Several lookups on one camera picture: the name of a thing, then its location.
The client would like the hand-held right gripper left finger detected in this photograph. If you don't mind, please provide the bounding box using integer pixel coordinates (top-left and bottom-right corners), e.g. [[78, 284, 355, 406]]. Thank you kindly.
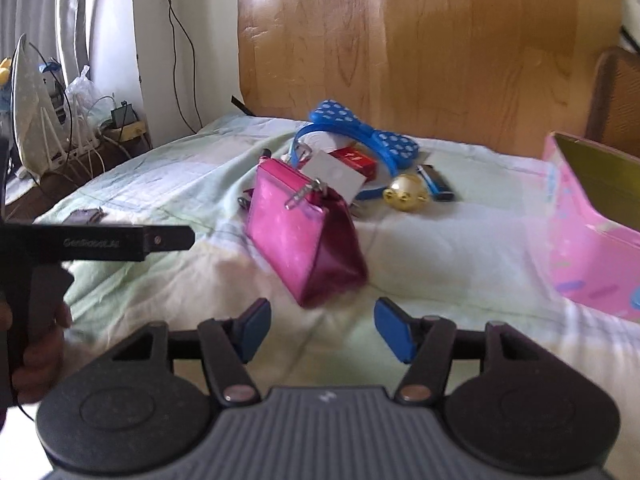
[[107, 297, 273, 407]]

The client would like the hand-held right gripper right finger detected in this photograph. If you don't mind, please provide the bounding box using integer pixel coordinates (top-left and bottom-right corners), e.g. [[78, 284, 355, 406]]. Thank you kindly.
[[374, 296, 542, 407]]

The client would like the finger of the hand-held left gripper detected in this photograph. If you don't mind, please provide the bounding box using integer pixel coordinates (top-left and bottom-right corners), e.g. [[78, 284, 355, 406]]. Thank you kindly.
[[143, 225, 196, 253]]

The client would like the shiny pink purse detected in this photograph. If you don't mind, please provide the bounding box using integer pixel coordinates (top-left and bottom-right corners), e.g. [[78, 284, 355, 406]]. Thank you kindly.
[[243, 156, 370, 310]]

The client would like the pink box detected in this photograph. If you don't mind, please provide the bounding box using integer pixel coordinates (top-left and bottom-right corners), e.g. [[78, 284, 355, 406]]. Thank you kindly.
[[542, 131, 640, 325]]

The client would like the person's left hand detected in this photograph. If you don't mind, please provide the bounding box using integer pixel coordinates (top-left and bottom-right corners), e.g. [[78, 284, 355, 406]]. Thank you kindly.
[[9, 299, 74, 406]]

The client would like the light green bed sheet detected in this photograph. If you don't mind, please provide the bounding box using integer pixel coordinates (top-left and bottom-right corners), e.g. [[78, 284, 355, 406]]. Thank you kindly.
[[32, 112, 640, 411]]

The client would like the yellowish power strip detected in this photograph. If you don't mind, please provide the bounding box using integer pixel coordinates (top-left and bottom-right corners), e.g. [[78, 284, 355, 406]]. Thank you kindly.
[[97, 120, 151, 144]]

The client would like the black power adapter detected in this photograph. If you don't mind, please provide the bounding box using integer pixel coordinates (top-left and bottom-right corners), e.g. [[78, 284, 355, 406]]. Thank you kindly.
[[110, 102, 137, 129]]

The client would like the gold ball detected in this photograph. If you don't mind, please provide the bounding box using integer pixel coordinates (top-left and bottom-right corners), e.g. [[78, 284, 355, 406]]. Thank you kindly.
[[382, 174, 429, 213]]

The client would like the folded ironing board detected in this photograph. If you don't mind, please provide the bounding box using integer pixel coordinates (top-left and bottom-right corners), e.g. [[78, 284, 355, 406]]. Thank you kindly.
[[11, 34, 67, 187]]

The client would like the blue lighter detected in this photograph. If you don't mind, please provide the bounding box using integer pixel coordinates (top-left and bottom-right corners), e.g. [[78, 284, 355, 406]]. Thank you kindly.
[[416, 164, 455, 203]]

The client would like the clear plastic bag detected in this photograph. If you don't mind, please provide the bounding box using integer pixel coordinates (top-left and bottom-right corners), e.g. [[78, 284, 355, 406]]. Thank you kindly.
[[65, 65, 102, 127]]

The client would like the white card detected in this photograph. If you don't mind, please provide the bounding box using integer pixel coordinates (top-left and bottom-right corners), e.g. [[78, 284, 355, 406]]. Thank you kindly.
[[303, 150, 366, 204]]

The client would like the red box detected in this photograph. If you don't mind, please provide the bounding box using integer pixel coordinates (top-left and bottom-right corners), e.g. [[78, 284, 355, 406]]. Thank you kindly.
[[327, 146, 377, 181]]

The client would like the grey curtain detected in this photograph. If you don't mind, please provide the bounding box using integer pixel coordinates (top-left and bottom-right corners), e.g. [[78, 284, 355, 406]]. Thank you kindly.
[[0, 0, 128, 88]]

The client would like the wooden headboard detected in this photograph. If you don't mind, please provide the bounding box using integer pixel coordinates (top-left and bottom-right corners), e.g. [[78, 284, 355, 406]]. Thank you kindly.
[[236, 0, 627, 162]]

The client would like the white cable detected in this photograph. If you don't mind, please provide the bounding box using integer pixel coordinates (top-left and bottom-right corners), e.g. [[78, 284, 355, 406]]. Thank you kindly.
[[62, 95, 152, 173]]

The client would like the black wall cable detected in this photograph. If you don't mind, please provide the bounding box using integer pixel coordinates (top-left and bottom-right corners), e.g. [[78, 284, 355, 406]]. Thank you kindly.
[[155, 0, 204, 134]]

